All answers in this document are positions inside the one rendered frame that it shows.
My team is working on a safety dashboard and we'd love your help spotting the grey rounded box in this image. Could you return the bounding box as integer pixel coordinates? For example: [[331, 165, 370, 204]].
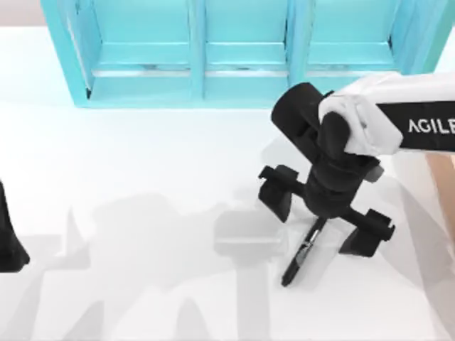
[[365, 164, 385, 184]]

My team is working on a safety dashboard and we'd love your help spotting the black pen with silver band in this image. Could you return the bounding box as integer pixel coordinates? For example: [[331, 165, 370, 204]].
[[281, 217, 324, 288]]

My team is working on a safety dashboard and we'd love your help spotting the salmon-coloured box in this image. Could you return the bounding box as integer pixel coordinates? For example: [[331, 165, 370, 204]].
[[424, 151, 455, 217]]

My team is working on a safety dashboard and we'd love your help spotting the light blue rack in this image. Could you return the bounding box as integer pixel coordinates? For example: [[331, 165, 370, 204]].
[[38, 0, 447, 109]]

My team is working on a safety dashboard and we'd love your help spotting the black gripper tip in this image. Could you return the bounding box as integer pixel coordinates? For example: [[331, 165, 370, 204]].
[[0, 180, 31, 274]]

